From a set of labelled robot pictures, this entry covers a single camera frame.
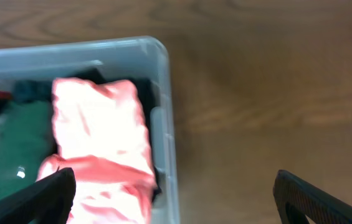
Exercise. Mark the black garment with band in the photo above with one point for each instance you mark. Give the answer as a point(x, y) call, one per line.
point(27, 91)

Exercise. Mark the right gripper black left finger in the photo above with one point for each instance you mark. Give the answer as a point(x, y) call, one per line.
point(48, 200)

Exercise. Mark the dark green cloth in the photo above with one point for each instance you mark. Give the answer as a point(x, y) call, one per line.
point(26, 139)

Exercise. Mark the clear plastic storage bin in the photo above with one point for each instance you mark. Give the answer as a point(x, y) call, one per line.
point(132, 58)

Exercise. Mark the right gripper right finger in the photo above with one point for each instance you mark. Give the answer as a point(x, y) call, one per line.
point(298, 201)

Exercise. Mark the pink salmon garment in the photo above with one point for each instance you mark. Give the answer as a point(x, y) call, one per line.
point(101, 135)

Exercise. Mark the red navy plaid shirt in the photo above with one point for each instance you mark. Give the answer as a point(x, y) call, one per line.
point(5, 95)

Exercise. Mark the large black garment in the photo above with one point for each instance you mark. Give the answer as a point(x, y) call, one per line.
point(146, 93)

